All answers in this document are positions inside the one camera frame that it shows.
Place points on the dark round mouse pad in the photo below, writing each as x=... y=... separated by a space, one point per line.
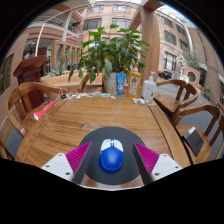
x=111 y=132

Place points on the red paper bag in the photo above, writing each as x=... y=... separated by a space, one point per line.
x=43 y=111

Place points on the light wooden background table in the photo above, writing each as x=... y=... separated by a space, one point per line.
x=60 y=80

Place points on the wooden armchair with black notebook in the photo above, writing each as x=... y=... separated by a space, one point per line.
x=200 y=110

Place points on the dark bust statue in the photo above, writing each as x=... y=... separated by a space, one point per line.
x=29 y=50

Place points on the blue tube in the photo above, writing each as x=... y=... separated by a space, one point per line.
x=120 y=85

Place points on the dark red wooden podium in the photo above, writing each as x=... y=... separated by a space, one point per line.
x=31 y=71

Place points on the yellow liquid bottle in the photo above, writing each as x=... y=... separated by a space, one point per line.
x=134 y=83

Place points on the small white packet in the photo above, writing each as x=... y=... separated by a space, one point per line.
x=139 y=101

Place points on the wooden armchair with red bag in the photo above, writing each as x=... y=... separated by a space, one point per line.
x=16 y=100

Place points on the wooden armchair behind plant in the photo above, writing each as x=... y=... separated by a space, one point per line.
x=81 y=87

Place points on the black notebook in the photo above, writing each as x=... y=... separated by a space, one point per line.
x=194 y=141

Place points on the white pump bottle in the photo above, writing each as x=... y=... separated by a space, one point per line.
x=149 y=90

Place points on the green potted plant white pot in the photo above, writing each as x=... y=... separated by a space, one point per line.
x=106 y=50

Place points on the small black item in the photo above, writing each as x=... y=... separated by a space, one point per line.
x=63 y=96

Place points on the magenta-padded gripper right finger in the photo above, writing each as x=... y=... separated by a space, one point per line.
x=163 y=165

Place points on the blue and white computer mouse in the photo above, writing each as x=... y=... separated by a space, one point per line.
x=111 y=158

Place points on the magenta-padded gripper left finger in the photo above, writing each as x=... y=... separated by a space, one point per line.
x=58 y=165

